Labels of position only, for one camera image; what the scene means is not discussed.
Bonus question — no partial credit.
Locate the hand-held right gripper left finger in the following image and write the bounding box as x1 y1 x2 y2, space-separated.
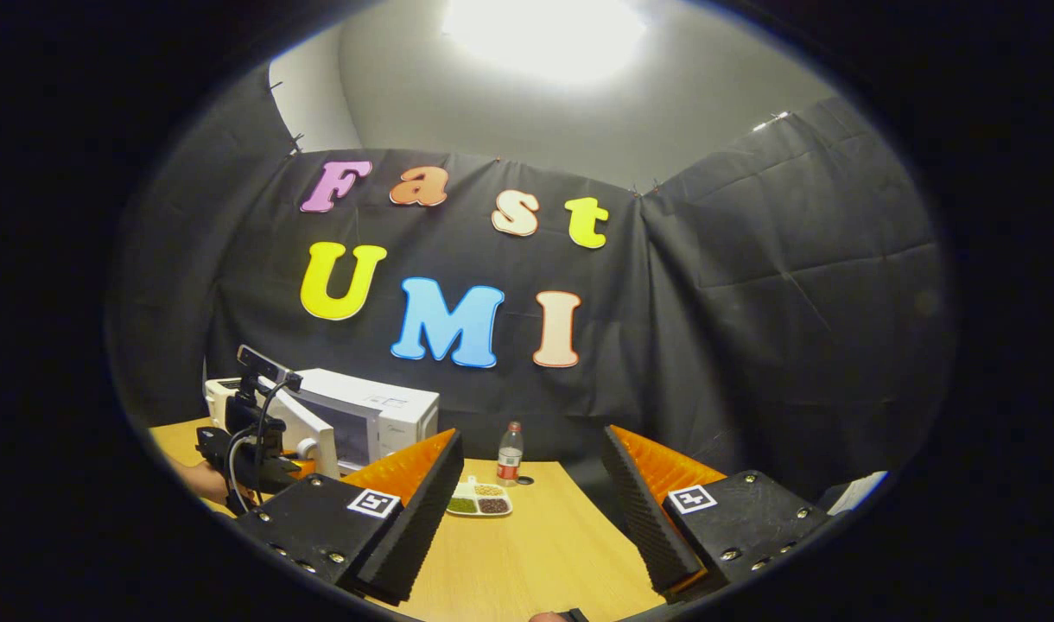
233 429 466 606

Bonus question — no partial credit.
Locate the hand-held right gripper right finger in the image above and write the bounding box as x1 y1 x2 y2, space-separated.
602 425 835 606

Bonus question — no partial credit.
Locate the white microwave oven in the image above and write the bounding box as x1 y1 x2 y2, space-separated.
259 369 441 480

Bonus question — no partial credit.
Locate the white toaster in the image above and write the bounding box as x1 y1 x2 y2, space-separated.
203 377 260 433

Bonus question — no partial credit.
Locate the white divided dish of beans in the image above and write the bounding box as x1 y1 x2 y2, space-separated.
446 477 514 518

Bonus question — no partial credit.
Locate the plastic bottle with red label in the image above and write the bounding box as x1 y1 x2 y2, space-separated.
497 421 524 486

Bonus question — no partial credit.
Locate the large ceiling light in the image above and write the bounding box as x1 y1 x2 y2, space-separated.
445 0 649 85

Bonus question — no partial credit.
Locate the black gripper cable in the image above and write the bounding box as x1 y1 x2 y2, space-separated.
225 378 293 511

